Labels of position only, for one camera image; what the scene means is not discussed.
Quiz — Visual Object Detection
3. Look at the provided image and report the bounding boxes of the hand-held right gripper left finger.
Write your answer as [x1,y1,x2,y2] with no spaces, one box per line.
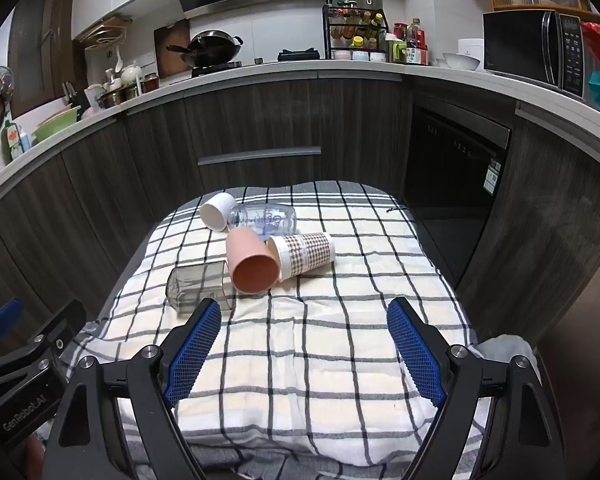
[45,297,223,480]

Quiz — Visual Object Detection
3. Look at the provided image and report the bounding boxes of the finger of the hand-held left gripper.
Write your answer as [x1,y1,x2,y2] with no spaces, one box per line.
[0,298,24,344]
[0,300,88,392]

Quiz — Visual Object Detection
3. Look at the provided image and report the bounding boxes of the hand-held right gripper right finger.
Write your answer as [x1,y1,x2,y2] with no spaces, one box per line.
[386,296,567,480]

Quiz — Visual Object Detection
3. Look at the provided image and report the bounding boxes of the grey transparent cup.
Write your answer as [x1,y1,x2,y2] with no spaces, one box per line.
[166,260,234,314]

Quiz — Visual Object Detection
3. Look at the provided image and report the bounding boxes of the pink cup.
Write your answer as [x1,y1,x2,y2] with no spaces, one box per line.
[225,228,281,294]

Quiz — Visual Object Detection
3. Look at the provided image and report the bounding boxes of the white cup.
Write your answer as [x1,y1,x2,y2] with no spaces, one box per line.
[199,192,237,232]

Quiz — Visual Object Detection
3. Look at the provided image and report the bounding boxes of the brown plaid paper cup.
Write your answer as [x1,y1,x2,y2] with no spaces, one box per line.
[266,232,336,281]

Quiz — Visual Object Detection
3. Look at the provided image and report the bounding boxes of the clear glass cup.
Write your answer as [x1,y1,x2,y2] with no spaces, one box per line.
[227,203,298,237]

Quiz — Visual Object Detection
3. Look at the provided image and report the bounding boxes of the grey cloth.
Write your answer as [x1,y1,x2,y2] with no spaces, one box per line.
[472,332,542,378]

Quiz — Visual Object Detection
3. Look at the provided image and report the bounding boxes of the checked white cloth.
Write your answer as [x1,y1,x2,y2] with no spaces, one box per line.
[62,180,491,480]

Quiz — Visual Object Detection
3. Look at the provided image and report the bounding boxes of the green dish soap bottle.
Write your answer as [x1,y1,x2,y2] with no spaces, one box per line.
[1,119,26,162]

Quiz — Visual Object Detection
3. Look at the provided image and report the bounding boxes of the black dishwasher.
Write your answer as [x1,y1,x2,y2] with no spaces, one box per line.
[403,104,512,222]

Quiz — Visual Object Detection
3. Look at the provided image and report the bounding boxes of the green basin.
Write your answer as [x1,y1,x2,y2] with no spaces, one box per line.
[32,106,83,144]

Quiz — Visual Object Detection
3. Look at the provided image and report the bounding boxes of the black knife block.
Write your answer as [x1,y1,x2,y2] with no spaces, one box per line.
[61,81,92,112]

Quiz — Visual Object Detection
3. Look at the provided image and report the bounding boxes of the metal pot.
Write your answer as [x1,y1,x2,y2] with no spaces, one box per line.
[100,88,129,110]

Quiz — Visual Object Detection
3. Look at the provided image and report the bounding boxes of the white teapot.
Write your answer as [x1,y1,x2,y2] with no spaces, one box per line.
[120,61,144,87]

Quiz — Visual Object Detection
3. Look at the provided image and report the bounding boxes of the brown wooden door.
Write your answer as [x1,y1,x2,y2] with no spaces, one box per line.
[7,0,79,119]

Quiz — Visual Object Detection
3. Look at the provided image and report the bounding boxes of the black gas stove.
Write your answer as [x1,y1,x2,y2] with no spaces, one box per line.
[190,61,243,80]

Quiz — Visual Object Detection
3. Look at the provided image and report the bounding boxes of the white bowl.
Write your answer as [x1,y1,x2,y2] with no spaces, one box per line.
[442,52,482,72]

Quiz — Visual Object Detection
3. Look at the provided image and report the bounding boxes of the wooden cutting board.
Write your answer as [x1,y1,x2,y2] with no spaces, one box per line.
[153,20,193,79]

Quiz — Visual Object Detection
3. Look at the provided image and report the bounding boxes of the black wok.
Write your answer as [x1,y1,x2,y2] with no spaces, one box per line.
[166,30,244,68]

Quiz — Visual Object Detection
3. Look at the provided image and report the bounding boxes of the dark sauce bottle red label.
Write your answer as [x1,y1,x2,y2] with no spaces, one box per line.
[406,17,430,66]

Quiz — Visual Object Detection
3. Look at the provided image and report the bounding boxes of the black microwave oven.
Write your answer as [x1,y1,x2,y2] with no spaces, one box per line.
[482,10,587,101]

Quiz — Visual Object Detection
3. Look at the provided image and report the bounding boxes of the black spice rack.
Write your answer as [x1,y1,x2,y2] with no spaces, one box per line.
[322,4,389,62]

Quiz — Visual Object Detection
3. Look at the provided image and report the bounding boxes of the metal drawer handle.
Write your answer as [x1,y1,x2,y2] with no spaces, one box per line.
[197,146,323,167]

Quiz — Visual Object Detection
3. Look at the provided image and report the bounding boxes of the wall rack with boards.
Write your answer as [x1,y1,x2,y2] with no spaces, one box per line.
[75,15,134,52]

